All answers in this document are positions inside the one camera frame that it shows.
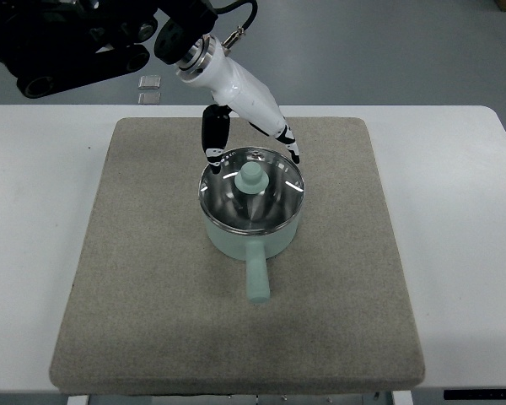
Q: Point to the upper metal floor plate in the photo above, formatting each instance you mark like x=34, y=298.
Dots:
x=149, y=82

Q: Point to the lower metal floor plate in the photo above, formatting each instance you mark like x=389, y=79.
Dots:
x=149, y=98

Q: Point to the black table control panel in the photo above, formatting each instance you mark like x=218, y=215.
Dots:
x=475, y=395

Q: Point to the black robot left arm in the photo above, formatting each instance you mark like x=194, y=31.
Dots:
x=54, y=46

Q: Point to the grey felt mat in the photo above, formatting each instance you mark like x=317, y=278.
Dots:
x=156, y=309

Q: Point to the mint green saucepan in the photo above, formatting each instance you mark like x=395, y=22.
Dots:
x=253, y=250

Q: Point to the glass lid with green knob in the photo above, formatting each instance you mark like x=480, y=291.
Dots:
x=256, y=191

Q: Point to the metal floor plate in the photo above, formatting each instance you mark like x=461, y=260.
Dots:
x=149, y=82
x=149, y=98

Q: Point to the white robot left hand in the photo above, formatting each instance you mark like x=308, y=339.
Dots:
x=233, y=88

